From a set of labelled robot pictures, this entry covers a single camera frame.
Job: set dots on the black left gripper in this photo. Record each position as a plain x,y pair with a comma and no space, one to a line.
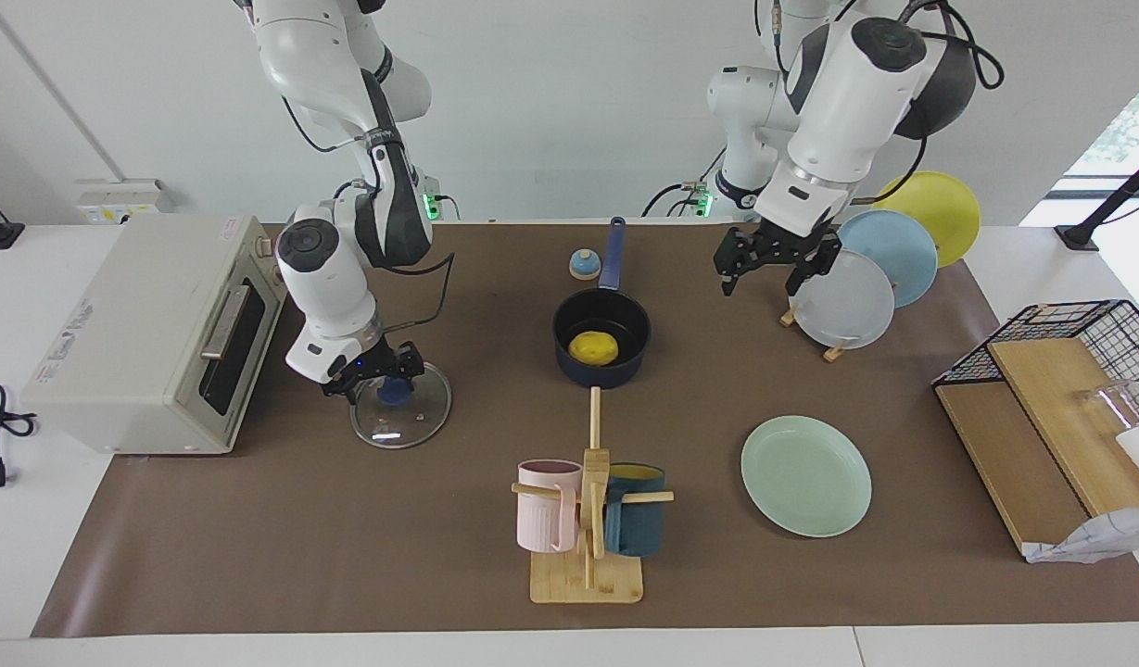
782,243

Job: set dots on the white crumpled cloth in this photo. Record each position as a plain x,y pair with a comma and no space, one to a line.
1097,537

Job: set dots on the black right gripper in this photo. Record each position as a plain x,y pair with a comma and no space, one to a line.
370,369

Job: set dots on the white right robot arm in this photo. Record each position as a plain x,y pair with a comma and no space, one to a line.
323,278

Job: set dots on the green plate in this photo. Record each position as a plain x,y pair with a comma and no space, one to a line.
805,477

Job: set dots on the pink mug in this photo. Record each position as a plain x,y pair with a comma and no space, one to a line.
541,514

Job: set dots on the yellow plate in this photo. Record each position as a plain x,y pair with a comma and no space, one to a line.
944,208

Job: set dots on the clear glass cup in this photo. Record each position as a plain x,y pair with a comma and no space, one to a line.
1107,403

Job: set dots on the grey plate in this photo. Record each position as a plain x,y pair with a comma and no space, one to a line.
847,306

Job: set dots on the brown table mat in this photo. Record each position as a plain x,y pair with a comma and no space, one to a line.
347,556

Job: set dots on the dark teal mug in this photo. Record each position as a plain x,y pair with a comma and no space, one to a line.
636,523

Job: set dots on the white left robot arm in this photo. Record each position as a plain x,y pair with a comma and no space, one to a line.
847,83

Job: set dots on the yellow lemon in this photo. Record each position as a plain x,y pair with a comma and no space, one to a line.
594,348

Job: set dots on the black camera stand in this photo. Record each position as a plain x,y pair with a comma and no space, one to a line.
1079,236

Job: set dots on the wooden plate rack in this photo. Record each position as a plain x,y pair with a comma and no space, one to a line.
832,353

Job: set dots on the wooden mug tree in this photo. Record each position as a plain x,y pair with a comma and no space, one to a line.
588,579

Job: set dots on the white power strip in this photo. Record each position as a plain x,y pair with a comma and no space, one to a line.
115,199

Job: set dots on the beige toaster oven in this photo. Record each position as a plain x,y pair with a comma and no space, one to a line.
133,352

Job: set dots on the glass lid blue knob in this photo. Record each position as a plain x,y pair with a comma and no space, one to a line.
411,421

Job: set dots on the wooden shelf rack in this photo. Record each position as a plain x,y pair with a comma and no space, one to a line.
1023,454

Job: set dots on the light blue plate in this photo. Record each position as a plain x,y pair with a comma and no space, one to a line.
893,245

